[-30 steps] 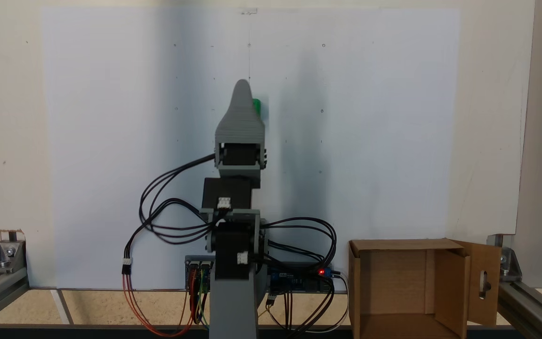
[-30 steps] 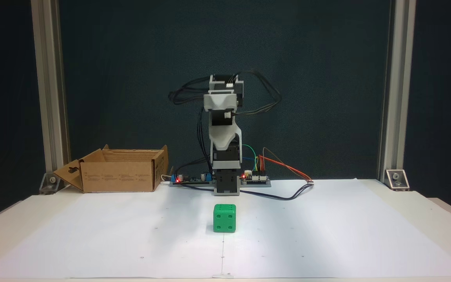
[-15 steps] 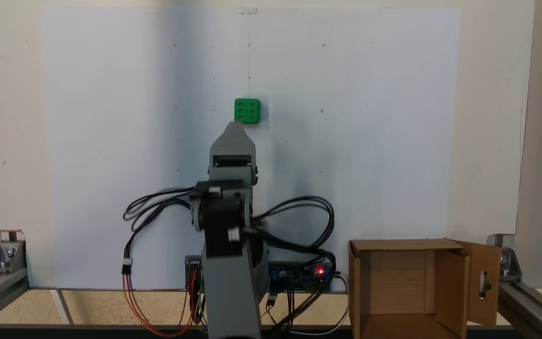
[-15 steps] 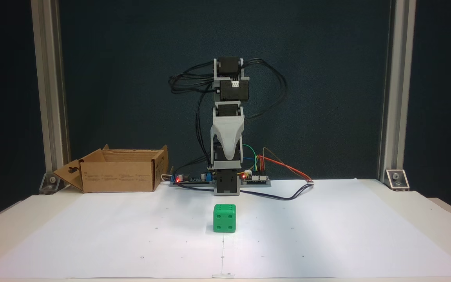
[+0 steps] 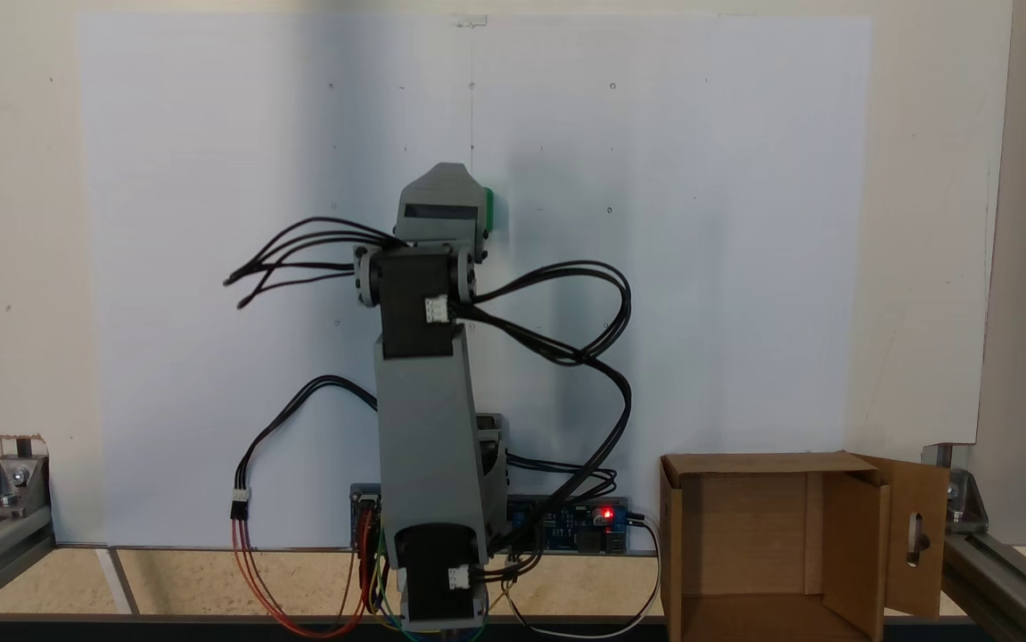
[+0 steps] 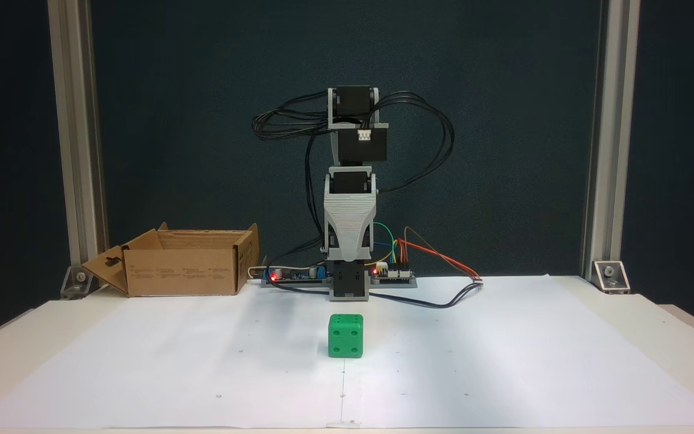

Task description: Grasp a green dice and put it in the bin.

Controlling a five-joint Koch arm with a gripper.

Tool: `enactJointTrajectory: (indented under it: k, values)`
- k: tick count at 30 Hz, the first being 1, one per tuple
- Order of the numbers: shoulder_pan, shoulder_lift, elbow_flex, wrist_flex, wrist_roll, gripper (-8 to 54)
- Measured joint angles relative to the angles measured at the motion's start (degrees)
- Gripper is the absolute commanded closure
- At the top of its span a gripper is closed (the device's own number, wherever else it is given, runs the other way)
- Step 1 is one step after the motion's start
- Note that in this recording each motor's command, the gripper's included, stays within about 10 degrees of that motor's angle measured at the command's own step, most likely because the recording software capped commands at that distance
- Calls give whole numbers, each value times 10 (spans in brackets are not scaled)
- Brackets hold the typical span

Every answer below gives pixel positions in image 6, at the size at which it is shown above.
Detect blue circuit board red LED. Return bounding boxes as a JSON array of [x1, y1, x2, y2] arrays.
[[260, 265, 329, 289]]

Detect green dice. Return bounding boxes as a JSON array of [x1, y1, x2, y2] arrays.
[[328, 313, 364, 359]]

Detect open cardboard box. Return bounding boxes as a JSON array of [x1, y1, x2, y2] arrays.
[[81, 222, 260, 297]]

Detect metal corner bracket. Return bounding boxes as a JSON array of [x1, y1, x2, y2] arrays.
[[592, 260, 631, 295], [60, 265, 95, 300]]

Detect large white paper sheet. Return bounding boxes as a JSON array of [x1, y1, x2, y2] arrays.
[[0, 275, 694, 430]]

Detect aluminium frame post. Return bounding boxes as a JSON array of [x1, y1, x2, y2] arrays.
[[47, 0, 109, 284], [581, 0, 642, 281]]

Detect circuit board with coloured wires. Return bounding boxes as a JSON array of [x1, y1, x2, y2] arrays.
[[370, 263, 418, 289]]

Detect orange and red wires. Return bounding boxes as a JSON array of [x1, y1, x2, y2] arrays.
[[398, 228, 481, 281]]

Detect green and yellow wires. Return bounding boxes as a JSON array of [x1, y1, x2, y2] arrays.
[[374, 223, 399, 266]]

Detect black motor cable bundle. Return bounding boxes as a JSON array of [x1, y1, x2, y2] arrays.
[[252, 90, 456, 266]]

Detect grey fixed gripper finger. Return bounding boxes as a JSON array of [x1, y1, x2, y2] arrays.
[[326, 208, 376, 261]]

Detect black cable with white connector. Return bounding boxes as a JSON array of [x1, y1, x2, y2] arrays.
[[274, 278, 483, 309]]

